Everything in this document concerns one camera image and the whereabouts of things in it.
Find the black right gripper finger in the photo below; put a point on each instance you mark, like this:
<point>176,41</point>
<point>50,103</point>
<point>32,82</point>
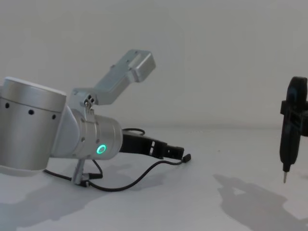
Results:
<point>297,107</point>
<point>303,125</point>

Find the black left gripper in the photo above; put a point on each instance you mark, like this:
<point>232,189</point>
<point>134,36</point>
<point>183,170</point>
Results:
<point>139,144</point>

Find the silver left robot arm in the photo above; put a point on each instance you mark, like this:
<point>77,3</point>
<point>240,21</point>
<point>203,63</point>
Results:
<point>29,125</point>

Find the white table cloth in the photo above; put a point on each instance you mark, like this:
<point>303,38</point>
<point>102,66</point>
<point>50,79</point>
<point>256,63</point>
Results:
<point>154,204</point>

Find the plain pale wall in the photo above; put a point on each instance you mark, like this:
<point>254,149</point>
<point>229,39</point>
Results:
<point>192,48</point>

